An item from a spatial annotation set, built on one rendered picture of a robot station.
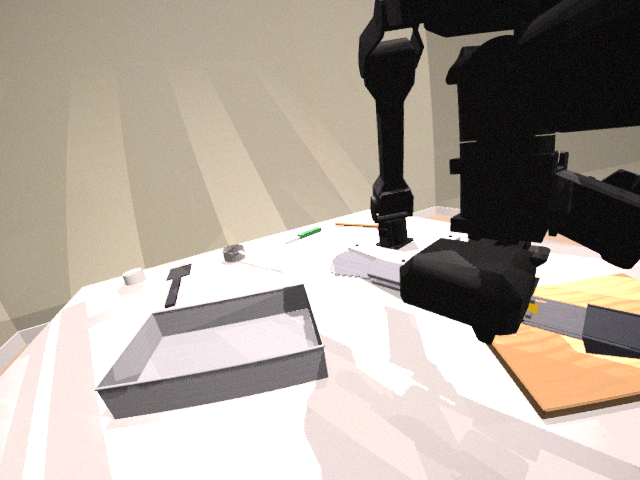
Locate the wooden board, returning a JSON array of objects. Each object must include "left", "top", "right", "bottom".
[{"left": 486, "top": 273, "right": 640, "bottom": 419}]

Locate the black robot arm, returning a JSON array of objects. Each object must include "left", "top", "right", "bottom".
[{"left": 358, "top": 0, "right": 640, "bottom": 270}]

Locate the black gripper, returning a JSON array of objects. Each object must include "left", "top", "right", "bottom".
[{"left": 399, "top": 135, "right": 558, "bottom": 345}]

